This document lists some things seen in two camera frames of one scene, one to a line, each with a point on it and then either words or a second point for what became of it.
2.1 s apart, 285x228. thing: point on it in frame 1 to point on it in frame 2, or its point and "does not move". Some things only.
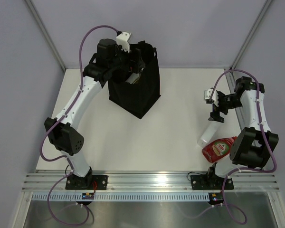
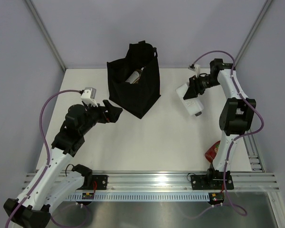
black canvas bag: [135, 99] does not move
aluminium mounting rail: [151, 183] does not move
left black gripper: [132, 66] to [112, 114]
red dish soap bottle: [218, 149] does not move
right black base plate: [210, 182] does not move
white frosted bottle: [208, 134] to [193, 105]
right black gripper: [214, 115] to [194, 88]
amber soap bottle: [133, 78] does not move
